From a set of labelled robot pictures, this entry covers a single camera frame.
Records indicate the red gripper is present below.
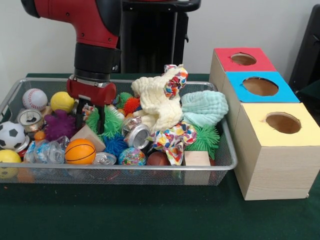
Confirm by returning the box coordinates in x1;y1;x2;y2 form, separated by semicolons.
66;74;117;135

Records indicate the green spiky ball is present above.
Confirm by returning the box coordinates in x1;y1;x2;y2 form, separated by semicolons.
192;123;221;160
86;104;125;142

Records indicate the cream waffle cloth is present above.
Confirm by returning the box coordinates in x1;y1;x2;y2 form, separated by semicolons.
131;67;184;136

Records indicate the colourful patterned cloth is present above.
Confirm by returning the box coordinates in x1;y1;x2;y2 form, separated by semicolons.
163;64;189;100
149;122;198;166

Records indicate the mint green waffle cloth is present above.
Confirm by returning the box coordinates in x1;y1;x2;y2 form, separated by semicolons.
181;90;229;127

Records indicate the wooden three-hole box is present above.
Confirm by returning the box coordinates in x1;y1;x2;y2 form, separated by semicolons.
208;47;320;201

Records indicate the purple spiky ball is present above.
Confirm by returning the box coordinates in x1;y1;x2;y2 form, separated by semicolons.
44;109;78;141

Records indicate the orange basketball toy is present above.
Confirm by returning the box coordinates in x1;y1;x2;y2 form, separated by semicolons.
64;138;97;165

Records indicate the globe print ball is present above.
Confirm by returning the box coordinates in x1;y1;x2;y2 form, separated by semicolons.
118;147;147;166

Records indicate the black and white soccer ball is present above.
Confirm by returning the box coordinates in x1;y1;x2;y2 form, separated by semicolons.
0;121;26;150

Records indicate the plain wooden cube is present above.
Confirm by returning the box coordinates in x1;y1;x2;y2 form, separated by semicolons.
184;150;211;167

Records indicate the dark green tablecloth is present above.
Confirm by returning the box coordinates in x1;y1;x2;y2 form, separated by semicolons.
0;72;320;240
298;81;320;101

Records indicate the black stand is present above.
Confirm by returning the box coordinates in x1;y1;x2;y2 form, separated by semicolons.
288;3;320;87

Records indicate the shallow wire mesh bin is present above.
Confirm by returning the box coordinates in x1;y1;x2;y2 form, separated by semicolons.
0;77;238;187

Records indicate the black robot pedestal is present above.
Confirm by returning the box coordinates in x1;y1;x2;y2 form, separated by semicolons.
119;0;202;74

